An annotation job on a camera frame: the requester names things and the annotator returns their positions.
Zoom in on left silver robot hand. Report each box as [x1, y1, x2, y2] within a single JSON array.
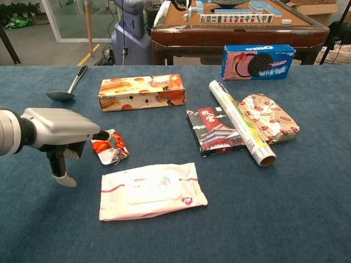
[[20, 107, 120, 188]]

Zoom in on card with orange lanyard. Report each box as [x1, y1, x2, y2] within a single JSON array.
[[91, 128, 130, 166]]

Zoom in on orange biscuit box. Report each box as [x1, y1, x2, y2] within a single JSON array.
[[98, 73, 186, 112]]

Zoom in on black slanted table leg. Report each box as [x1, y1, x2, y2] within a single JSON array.
[[0, 24, 22, 66]]

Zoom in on wooden pole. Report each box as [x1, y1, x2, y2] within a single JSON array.
[[84, 0, 94, 58]]

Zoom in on green bag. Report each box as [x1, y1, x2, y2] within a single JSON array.
[[4, 16, 34, 30]]

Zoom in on white pink wet wipes pack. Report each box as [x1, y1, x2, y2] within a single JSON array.
[[99, 162, 208, 222]]

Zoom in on green potted plants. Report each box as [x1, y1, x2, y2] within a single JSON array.
[[0, 2, 42, 22]]

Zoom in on dark palace print box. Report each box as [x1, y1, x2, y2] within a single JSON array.
[[186, 106, 247, 158]]

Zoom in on cling film roll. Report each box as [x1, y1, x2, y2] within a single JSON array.
[[208, 79, 277, 168]]

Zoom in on brown mahjong table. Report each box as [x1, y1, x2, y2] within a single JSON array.
[[151, 0, 330, 66]]

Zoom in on face-up mahjong tile row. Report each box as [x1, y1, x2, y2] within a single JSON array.
[[200, 14, 274, 25]]

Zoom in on blue Oreo cookie box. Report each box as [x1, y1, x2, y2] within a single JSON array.
[[220, 44, 296, 81]]

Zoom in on blue-backed mahjong tile row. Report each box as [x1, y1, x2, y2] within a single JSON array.
[[214, 8, 254, 15]]

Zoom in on gold foil package red labels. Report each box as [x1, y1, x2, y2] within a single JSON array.
[[238, 93, 300, 145]]

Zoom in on blue mahjong tile stack diagonal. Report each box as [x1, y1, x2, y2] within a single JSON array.
[[248, 0, 284, 18]]

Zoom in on brown cardboard box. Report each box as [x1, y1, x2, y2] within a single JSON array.
[[285, 0, 341, 27]]

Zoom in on white plastic crate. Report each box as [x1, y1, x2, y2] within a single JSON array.
[[315, 43, 351, 65]]

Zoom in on black tripod stand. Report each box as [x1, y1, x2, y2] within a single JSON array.
[[319, 0, 351, 65]]

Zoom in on metal ladle black handle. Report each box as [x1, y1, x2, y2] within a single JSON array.
[[46, 65, 88, 103]]

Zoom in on black hanging cable with switch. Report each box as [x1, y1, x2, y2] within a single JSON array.
[[120, 0, 129, 66]]

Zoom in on grey robot pedestal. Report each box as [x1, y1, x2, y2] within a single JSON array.
[[111, 0, 152, 66]]

